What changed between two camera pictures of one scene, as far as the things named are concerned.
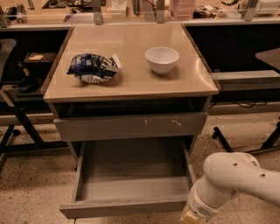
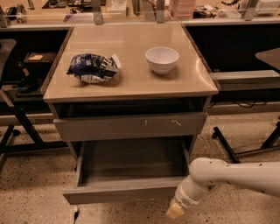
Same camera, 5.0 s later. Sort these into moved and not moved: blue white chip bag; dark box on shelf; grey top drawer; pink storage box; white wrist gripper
Moved: white wrist gripper
Not moved: dark box on shelf; pink storage box; blue white chip bag; grey top drawer
